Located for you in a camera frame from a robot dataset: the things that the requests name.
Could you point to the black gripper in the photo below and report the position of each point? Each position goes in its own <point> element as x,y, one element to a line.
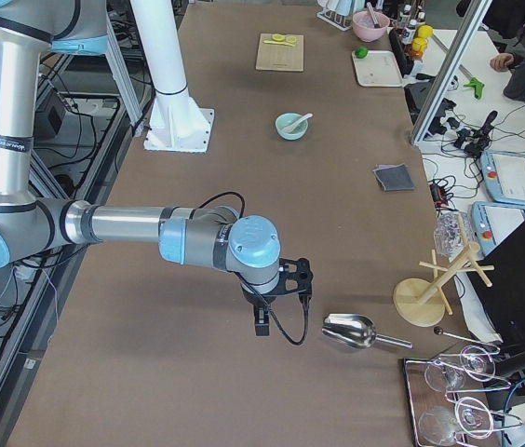
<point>257,299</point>

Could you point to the white ceramic spoon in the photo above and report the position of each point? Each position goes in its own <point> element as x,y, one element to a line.
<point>290,128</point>

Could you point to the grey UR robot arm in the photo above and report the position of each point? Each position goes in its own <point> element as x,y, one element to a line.
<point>33,220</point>

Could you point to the pink bowl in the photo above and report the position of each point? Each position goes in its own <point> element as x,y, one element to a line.
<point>364,27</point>

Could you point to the metal scoop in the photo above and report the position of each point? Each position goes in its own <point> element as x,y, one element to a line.
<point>357,331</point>

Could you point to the wooden mug tree stand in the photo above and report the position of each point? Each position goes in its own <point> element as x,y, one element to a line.
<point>422,302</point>

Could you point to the grey folded cloth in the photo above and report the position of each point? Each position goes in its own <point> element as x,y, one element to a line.
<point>393,178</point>

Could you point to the upper wine glass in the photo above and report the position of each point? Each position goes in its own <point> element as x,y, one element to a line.
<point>451,372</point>

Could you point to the wine glass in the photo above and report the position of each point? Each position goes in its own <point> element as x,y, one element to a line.
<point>467,421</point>
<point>451,372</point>

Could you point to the clear glass cup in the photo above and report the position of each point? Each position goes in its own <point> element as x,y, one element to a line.
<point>453,231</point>

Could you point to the lower wine glass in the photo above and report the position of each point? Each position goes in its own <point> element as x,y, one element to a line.
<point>467,421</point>

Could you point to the blue teach pendant lower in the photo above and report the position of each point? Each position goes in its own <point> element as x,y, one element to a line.
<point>494,222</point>

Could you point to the blue teach pendant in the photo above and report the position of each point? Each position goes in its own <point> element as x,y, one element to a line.
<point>504,176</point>
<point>494,222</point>

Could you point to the bamboo cutting board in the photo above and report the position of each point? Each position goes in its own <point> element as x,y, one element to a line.
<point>280,58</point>

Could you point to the beige cartoon tray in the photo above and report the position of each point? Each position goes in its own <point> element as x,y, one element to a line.
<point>378,69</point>

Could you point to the yellow plastic knife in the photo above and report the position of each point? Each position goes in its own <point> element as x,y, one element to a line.
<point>280,43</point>

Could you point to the green lime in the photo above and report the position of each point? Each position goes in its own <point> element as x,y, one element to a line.
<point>361,53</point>

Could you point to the blue teach pendant upper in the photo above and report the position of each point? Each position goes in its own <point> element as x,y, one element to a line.
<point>504,176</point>

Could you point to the yellow sauce bottle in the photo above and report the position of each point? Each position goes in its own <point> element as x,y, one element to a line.
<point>417,48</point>

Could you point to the black wire glass rack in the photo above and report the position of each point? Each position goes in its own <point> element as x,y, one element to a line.
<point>448,398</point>

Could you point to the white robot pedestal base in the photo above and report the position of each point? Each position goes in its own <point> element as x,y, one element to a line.
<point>177,123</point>

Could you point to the aluminium frame post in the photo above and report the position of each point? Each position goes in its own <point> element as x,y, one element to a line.
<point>473,17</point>

